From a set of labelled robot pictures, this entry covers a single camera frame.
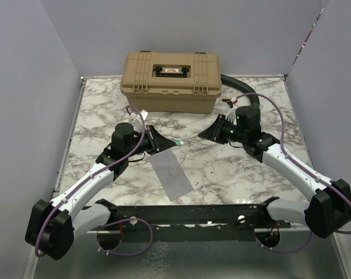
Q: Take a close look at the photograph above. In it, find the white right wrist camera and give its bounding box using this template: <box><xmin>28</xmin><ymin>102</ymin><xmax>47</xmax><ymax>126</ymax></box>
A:
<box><xmin>225</xmin><ymin>108</ymin><xmax>237</xmax><ymax>123</ymax></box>

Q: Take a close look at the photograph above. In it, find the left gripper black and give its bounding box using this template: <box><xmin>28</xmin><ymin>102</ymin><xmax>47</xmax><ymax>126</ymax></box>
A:
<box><xmin>126</xmin><ymin>125</ymin><xmax>176</xmax><ymax>158</ymax></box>

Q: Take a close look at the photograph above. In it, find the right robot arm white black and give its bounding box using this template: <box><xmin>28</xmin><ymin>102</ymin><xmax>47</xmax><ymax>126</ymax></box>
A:
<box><xmin>198</xmin><ymin>106</ymin><xmax>351</xmax><ymax>238</ymax></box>

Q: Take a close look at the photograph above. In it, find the aluminium frame rail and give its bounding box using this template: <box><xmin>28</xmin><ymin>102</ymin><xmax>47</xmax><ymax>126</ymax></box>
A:
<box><xmin>52</xmin><ymin>77</ymin><xmax>87</xmax><ymax>198</ymax></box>

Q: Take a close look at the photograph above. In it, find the yellow black T-handle hex key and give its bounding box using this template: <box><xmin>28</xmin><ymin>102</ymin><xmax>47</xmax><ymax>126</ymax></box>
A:
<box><xmin>222</xmin><ymin>98</ymin><xmax>238</xmax><ymax>107</ymax></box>

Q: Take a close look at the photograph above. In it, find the tan plastic tool case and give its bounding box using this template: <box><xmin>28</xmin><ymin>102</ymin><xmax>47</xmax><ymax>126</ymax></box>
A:
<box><xmin>120</xmin><ymin>51</ymin><xmax>222</xmax><ymax>114</ymax></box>

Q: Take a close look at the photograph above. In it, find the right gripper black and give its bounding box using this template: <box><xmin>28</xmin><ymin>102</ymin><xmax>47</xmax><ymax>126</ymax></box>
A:
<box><xmin>199</xmin><ymin>114</ymin><xmax>248</xmax><ymax>144</ymax></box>

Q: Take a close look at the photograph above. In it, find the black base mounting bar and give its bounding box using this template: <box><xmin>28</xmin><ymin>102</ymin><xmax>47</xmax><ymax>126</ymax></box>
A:
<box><xmin>97</xmin><ymin>199</ymin><xmax>291</xmax><ymax>243</ymax></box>

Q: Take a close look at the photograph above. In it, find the black corrugated hose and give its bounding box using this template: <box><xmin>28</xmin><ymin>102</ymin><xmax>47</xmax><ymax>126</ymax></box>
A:
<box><xmin>220</xmin><ymin>74</ymin><xmax>265</xmax><ymax>111</ymax></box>

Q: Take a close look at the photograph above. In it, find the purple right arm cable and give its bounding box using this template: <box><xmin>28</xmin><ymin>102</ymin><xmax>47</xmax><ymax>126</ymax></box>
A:
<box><xmin>230</xmin><ymin>92</ymin><xmax>351</xmax><ymax>253</ymax></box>

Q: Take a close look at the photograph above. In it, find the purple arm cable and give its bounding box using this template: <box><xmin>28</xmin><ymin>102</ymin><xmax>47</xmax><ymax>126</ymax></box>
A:
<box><xmin>34</xmin><ymin>105</ymin><xmax>155</xmax><ymax>258</ymax></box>
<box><xmin>230</xmin><ymin>92</ymin><xmax>351</xmax><ymax>253</ymax></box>

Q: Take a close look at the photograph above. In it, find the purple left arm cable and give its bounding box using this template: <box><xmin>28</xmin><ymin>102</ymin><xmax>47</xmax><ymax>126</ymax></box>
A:
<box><xmin>34</xmin><ymin>105</ymin><xmax>155</xmax><ymax>258</ymax></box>

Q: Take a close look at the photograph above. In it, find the grey envelope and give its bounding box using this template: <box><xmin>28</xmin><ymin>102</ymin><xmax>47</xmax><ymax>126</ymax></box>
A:
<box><xmin>149</xmin><ymin>149</ymin><xmax>194</xmax><ymax>201</ymax></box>

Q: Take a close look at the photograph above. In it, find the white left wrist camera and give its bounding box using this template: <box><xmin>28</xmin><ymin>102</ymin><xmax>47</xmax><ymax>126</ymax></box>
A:
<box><xmin>133</xmin><ymin>110</ymin><xmax>149</xmax><ymax>125</ymax></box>

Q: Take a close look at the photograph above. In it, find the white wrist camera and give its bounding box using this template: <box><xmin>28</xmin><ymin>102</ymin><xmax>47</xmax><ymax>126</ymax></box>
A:
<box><xmin>133</xmin><ymin>110</ymin><xmax>149</xmax><ymax>125</ymax></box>
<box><xmin>225</xmin><ymin>108</ymin><xmax>237</xmax><ymax>123</ymax></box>

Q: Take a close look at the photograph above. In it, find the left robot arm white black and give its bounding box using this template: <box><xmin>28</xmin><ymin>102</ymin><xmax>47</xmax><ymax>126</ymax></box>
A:
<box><xmin>25</xmin><ymin>123</ymin><xmax>177</xmax><ymax>260</ymax></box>

